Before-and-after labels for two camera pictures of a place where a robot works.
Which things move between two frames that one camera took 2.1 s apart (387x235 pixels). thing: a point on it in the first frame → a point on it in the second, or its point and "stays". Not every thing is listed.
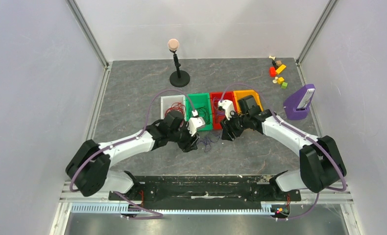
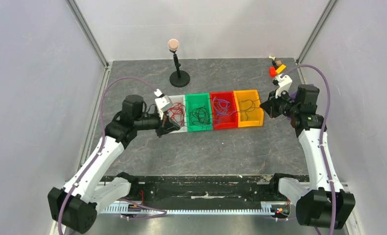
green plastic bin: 201,103 stays
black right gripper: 228,130 → 272,105
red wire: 178,106 stays
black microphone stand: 179,78 stays
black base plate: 205,189 stays
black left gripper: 189,144 → 165,127
